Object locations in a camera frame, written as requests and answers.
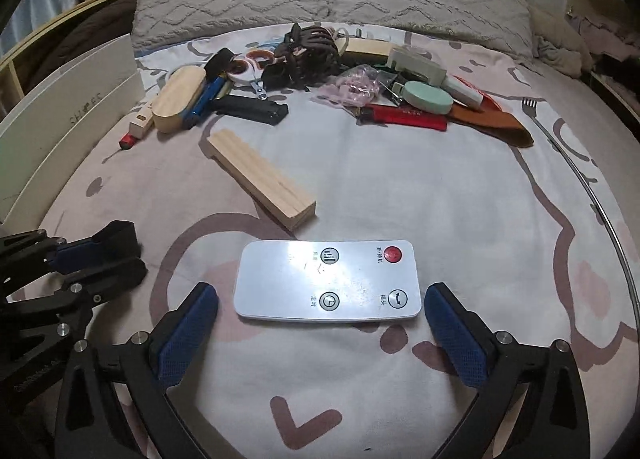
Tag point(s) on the beige bed sheet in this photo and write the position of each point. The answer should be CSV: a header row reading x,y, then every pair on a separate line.
x,y
575,79

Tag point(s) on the small black hexagonal bottle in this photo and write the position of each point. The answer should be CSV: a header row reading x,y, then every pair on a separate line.
x,y
275,76

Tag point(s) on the white tube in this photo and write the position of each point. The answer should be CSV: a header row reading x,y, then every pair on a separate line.
x,y
462,91

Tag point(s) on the mint green round case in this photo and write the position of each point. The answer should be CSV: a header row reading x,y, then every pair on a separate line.
x,y
427,96

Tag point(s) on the white remote control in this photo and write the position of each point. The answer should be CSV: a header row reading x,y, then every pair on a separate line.
x,y
360,284

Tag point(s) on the pile of pink clothes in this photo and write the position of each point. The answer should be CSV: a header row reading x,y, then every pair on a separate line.
x,y
600,34

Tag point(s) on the metal fork back scratcher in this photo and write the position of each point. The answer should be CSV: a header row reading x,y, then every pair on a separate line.
x,y
530,106

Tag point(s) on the red flat packet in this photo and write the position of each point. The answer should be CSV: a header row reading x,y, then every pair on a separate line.
x,y
405,116

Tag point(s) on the beige plush cushion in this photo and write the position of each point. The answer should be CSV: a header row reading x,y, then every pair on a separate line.
x,y
550,19

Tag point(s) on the bag of pink pieces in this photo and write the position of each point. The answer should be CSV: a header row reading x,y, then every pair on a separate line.
x,y
350,86

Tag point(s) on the metal nail clipper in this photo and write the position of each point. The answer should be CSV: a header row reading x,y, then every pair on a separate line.
x,y
258,90

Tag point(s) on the black cylinder cap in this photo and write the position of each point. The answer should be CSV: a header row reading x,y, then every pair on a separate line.
x,y
220,64

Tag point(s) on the printed blanket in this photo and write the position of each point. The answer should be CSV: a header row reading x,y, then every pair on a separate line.
x,y
400,189

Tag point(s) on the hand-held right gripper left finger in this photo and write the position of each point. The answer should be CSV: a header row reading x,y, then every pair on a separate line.
x,y
187,334

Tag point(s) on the black rectangular case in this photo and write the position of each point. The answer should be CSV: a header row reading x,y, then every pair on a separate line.
x,y
250,110

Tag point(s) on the white orange scissors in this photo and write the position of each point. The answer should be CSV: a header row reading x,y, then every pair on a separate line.
x,y
250,64

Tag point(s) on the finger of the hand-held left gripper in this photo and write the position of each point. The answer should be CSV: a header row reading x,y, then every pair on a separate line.
x,y
120,274
115,239

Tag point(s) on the brown duvet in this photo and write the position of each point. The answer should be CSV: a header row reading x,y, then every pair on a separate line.
x,y
90,34

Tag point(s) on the wooden stamp with red tip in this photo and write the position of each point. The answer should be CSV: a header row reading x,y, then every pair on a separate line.
x,y
137,126

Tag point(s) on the grey crumpled cloth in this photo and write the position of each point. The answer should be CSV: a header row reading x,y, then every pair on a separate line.
x,y
555,56

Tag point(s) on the brown hair claw clip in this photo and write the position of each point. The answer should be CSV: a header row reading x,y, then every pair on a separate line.
x,y
310,56

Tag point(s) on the blue pen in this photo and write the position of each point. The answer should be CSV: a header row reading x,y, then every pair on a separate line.
x,y
205,99

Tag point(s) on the grey green stapler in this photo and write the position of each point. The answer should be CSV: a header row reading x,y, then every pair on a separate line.
x,y
415,64

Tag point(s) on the wooden board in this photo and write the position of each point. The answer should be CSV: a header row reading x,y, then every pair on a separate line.
x,y
367,46

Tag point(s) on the white shoe box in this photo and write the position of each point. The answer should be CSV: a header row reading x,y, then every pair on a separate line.
x,y
65,119

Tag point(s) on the long grooved wooden block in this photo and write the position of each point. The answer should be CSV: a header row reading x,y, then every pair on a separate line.
x,y
260,179

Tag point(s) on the pink hair claw clip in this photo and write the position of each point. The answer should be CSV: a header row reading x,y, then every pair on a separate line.
x,y
342,41

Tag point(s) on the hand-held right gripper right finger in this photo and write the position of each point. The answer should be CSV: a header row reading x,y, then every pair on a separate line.
x,y
457,334

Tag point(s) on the oval wooden box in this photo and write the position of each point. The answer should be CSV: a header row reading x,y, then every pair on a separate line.
x,y
177,99

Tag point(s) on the grey curtain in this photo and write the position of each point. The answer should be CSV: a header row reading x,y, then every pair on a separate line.
x,y
45,9

